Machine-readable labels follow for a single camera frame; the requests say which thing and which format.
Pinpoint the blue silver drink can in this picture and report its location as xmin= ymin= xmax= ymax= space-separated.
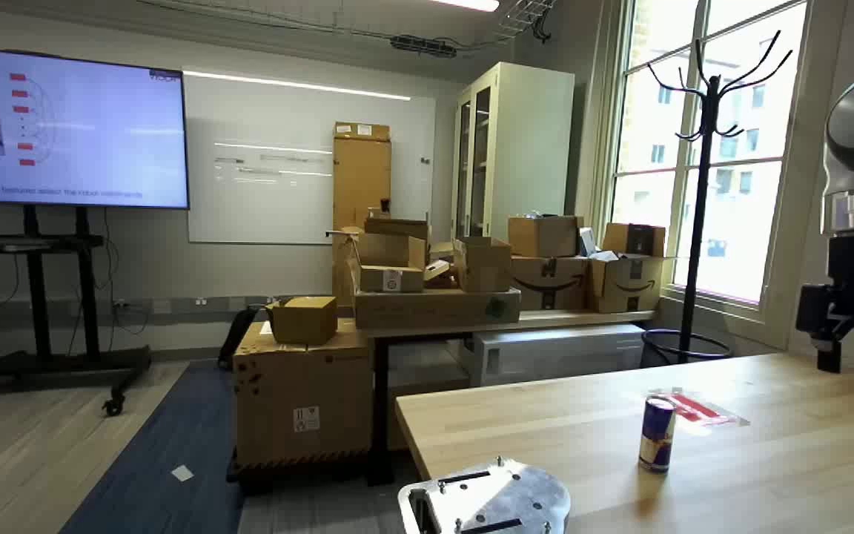
xmin=635 ymin=393 xmax=680 ymax=478

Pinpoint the red white paper sheet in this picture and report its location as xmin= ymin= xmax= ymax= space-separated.
xmin=662 ymin=386 xmax=753 ymax=433

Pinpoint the black metal coat rack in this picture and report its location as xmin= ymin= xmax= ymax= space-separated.
xmin=637 ymin=28 xmax=797 ymax=368

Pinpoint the large paned window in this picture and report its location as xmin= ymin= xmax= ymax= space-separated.
xmin=609 ymin=0 xmax=812 ymax=311

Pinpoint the smile logo cardboard box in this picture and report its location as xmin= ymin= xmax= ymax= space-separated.
xmin=588 ymin=252 xmax=664 ymax=319
xmin=508 ymin=252 xmax=594 ymax=316

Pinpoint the open dark inside cardboard box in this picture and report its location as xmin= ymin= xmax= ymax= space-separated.
xmin=600 ymin=221 xmax=671 ymax=261

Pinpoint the white radiator unit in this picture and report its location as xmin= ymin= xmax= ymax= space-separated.
xmin=459 ymin=323 xmax=650 ymax=390

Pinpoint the plain stacked cardboard box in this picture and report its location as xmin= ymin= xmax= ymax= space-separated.
xmin=504 ymin=214 xmax=588 ymax=264

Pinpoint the silver metal mounting plate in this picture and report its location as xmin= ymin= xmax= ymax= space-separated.
xmin=395 ymin=454 xmax=576 ymax=534

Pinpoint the medium plain cardboard box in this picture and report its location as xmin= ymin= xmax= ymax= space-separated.
xmin=459 ymin=234 xmax=515 ymax=297

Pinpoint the cream glass door cabinet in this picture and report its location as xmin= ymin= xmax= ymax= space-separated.
xmin=450 ymin=59 xmax=578 ymax=243

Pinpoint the white crumpled packing paper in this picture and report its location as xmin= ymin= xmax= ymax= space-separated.
xmin=420 ymin=255 xmax=466 ymax=292

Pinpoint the long flat cardboard box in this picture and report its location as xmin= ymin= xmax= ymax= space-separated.
xmin=354 ymin=286 xmax=526 ymax=337

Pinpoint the small labelled cardboard box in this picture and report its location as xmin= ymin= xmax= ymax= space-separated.
xmin=360 ymin=264 xmax=428 ymax=297

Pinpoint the open flap cardboard box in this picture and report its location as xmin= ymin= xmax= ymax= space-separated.
xmin=355 ymin=214 xmax=429 ymax=271

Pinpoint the narrow upright cardboard box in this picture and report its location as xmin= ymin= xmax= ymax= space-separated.
xmin=330 ymin=227 xmax=364 ymax=319

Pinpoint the small cube cardboard box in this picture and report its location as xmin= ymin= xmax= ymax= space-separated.
xmin=266 ymin=294 xmax=342 ymax=347

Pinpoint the large cardboard box with label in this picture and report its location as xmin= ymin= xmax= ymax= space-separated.
xmin=232 ymin=319 xmax=376 ymax=476

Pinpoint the large flat screen display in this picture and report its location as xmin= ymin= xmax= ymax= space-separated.
xmin=0 ymin=43 xmax=192 ymax=214

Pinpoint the black rolling display stand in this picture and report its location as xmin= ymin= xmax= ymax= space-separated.
xmin=0 ymin=206 xmax=154 ymax=418

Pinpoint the white wall whiteboard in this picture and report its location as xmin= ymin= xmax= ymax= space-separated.
xmin=182 ymin=70 xmax=440 ymax=248

